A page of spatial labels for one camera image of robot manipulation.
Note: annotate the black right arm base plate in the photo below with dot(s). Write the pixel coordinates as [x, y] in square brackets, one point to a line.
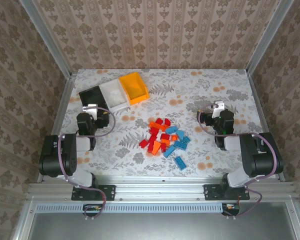
[210, 192]

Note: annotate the black plastic bin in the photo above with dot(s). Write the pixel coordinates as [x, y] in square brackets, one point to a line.
[92, 96]

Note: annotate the floral patterned table cover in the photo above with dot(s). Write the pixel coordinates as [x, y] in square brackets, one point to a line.
[115, 170]

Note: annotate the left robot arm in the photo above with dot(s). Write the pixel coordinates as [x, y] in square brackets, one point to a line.
[70, 155]

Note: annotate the blue lego brick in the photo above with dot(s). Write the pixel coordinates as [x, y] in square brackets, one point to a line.
[180, 145]
[186, 140]
[169, 151]
[180, 163]
[171, 130]
[180, 134]

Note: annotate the white plastic bin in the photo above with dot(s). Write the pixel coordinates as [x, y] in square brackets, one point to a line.
[113, 95]

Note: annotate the aluminium cross rail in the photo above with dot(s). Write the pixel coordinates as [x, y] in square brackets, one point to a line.
[160, 190]

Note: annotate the aluminium side rail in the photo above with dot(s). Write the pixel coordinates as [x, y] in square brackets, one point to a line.
[65, 100]
[258, 100]

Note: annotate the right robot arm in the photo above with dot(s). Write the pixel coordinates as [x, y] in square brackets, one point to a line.
[250, 155]

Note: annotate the aluminium frame post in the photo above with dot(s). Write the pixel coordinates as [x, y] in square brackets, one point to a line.
[47, 37]
[268, 37]

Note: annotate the grey metal sheet panel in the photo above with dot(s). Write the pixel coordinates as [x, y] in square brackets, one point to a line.
[152, 227]

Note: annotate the yellow plastic bin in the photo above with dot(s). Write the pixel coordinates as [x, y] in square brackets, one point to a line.
[135, 87]

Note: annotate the long orange lego brick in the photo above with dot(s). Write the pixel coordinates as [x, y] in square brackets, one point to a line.
[153, 124]

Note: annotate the small orange lego brick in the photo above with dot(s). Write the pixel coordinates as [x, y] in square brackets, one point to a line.
[165, 127]
[174, 137]

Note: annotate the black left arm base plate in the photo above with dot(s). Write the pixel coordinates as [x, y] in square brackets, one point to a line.
[110, 192]

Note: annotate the small connector board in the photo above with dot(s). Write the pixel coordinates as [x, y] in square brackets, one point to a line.
[92, 208]
[231, 207]

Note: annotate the red lego brick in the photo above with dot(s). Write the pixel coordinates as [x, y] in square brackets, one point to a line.
[148, 150]
[143, 143]
[167, 122]
[152, 138]
[163, 147]
[153, 130]
[165, 136]
[159, 121]

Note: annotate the large orange lego brick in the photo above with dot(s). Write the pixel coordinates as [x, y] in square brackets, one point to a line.
[154, 148]

